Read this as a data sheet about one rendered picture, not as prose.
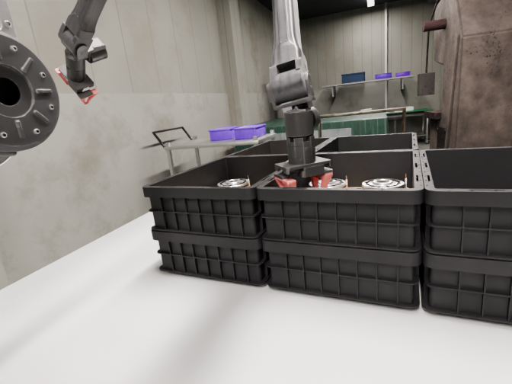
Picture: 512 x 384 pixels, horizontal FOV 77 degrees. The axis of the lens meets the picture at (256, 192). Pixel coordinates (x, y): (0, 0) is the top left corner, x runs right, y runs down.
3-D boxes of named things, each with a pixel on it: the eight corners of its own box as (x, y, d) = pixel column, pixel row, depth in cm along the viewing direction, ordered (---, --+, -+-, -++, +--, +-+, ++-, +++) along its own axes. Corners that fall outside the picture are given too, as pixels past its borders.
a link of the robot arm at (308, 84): (264, 83, 64) (305, 70, 60) (279, 84, 74) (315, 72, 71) (278, 142, 66) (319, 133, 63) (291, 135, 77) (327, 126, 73)
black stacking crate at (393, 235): (421, 259, 54) (423, 193, 51) (260, 244, 67) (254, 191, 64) (417, 193, 88) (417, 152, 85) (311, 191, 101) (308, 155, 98)
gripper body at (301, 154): (274, 172, 70) (270, 138, 68) (315, 164, 73) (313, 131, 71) (287, 177, 64) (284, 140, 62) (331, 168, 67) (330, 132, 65)
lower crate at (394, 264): (420, 317, 57) (422, 254, 54) (264, 292, 69) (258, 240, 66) (416, 230, 91) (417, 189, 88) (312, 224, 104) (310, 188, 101)
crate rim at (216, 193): (254, 200, 64) (252, 188, 63) (140, 196, 77) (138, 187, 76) (308, 161, 99) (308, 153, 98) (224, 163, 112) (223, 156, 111)
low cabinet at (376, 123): (280, 162, 619) (276, 118, 598) (385, 158, 553) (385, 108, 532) (238, 192, 434) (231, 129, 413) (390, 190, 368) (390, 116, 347)
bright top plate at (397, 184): (406, 190, 77) (406, 187, 77) (362, 190, 80) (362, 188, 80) (401, 180, 86) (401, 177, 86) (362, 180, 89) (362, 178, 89)
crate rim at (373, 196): (424, 205, 51) (424, 190, 51) (254, 200, 64) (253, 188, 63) (418, 158, 86) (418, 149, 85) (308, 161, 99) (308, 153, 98)
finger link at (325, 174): (291, 204, 73) (287, 164, 70) (318, 197, 75) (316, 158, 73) (305, 212, 67) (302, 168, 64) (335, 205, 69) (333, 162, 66)
